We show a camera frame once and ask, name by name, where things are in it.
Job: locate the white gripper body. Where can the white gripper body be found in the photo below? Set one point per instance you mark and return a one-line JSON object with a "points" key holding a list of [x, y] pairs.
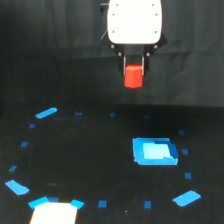
{"points": [[134, 23]]}

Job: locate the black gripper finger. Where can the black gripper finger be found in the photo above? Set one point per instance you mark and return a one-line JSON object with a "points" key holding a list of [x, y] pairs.
{"points": [[145, 62], [121, 63]]}

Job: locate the red cube block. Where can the red cube block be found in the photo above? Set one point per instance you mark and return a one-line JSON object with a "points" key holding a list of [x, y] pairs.
{"points": [[133, 76]]}

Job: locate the black backdrop curtain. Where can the black backdrop curtain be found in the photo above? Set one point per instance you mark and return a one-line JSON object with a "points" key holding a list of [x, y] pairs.
{"points": [[51, 53]]}

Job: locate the long blue tape top-left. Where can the long blue tape top-left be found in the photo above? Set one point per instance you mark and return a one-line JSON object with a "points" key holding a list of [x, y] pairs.
{"points": [[46, 113]]}

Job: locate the blue tape square target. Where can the blue tape square target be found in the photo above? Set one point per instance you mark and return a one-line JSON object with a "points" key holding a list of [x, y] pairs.
{"points": [[154, 152]]}

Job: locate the long blue tape bottom-right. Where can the long blue tape bottom-right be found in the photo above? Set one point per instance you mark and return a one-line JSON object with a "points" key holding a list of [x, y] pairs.
{"points": [[186, 198]]}

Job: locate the blue tape beside paper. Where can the blue tape beside paper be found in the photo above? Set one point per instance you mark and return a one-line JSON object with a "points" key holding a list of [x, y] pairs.
{"points": [[77, 204]]}

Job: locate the long blue tape left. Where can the long blue tape left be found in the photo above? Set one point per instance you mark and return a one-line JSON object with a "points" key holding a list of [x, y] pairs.
{"points": [[17, 188]]}

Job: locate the white paper sheet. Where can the white paper sheet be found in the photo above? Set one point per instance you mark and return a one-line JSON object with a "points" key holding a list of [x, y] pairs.
{"points": [[54, 213]]}

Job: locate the long blue tape bottom-left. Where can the long blue tape bottom-left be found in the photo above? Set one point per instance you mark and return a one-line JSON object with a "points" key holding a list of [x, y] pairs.
{"points": [[37, 202]]}

